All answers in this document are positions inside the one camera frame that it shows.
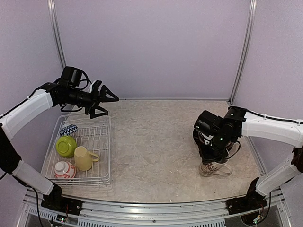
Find aluminium corner post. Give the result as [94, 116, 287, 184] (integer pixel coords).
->
[228, 0, 257, 105]
[47, 0, 68, 70]

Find red white floral teacup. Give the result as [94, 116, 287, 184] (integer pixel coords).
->
[53, 161, 76, 180]

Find pale yellow mug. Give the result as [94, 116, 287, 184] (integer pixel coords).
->
[74, 146, 100, 171]

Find blue white patterned bowl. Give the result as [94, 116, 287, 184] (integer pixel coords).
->
[59, 124, 79, 137]

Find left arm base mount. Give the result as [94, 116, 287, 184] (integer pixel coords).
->
[41, 183, 83, 216]

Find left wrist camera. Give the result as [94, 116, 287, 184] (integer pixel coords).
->
[87, 80, 102, 93]

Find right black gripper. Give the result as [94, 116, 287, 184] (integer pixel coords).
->
[198, 131, 233, 164]

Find white wire dish rack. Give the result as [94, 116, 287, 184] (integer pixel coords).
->
[41, 113, 112, 187]

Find right aluminium corner post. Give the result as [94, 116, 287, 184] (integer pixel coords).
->
[228, 0, 257, 105]

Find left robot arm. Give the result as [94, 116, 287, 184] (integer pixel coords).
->
[0, 66, 119, 210]

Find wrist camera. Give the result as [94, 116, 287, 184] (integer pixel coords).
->
[198, 132, 213, 145]
[87, 80, 102, 93]

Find green bowl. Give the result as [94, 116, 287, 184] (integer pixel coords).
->
[55, 136, 78, 158]

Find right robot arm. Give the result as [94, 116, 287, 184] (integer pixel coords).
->
[193, 106, 303, 210]

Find aluminium front rail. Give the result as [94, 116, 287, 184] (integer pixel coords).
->
[16, 190, 292, 227]

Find left aluminium corner post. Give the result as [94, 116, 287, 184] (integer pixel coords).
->
[47, 0, 68, 70]

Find black striped rim plate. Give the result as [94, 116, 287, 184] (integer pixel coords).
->
[193, 129, 205, 146]

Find teal patterned mug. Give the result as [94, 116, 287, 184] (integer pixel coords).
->
[199, 162, 233, 177]

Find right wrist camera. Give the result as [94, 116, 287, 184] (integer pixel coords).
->
[198, 132, 213, 145]

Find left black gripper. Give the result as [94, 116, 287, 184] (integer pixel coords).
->
[62, 84, 118, 118]

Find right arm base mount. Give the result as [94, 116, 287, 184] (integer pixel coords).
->
[225, 177, 267, 215]

